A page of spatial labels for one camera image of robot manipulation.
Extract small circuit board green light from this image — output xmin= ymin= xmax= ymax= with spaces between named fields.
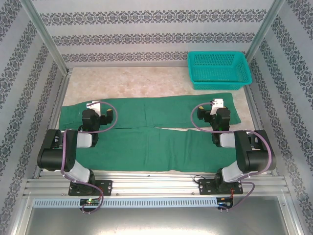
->
xmin=80 ymin=198 xmax=100 ymax=206

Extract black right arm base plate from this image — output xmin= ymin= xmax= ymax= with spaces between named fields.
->
xmin=198 ymin=178 xmax=244 ymax=196

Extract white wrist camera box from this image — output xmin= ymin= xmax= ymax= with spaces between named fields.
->
xmin=86 ymin=101 xmax=101 ymax=116
xmin=210 ymin=98 xmax=224 ymax=115

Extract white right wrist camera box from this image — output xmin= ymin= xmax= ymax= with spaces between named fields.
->
xmin=210 ymin=98 xmax=224 ymax=115

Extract teal plastic mesh basket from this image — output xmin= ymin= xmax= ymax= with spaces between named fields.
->
xmin=187 ymin=50 xmax=253 ymax=91

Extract green long pants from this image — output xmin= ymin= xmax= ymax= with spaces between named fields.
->
xmin=59 ymin=92 xmax=242 ymax=173

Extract slotted grey cable duct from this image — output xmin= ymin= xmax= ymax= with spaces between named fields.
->
xmin=33 ymin=197 xmax=219 ymax=208

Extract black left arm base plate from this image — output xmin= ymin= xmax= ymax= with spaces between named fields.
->
xmin=68 ymin=180 xmax=113 ymax=196

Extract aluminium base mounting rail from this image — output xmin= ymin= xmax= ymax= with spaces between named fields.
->
xmin=23 ymin=171 xmax=291 ymax=197

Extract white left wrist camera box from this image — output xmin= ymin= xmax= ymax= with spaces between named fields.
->
xmin=86 ymin=101 xmax=101 ymax=116

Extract grey metal sheet panel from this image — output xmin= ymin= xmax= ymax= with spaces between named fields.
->
xmin=14 ymin=195 xmax=300 ymax=235

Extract thin black cable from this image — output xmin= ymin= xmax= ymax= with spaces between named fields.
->
xmin=194 ymin=174 xmax=218 ymax=185

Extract aluminium frame post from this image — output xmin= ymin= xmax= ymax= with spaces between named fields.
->
xmin=21 ymin=0 xmax=69 ymax=74
xmin=246 ymin=0 xmax=286 ymax=60

